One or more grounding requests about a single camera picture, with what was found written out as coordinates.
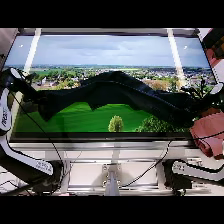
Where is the pink garment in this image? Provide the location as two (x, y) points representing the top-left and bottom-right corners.
(189, 111), (224, 160)

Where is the black cable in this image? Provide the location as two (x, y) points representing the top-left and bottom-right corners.
(121, 140), (174, 188)
(11, 93), (73, 181)

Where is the silver frame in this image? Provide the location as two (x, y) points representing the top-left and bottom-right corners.
(0, 141), (224, 196)

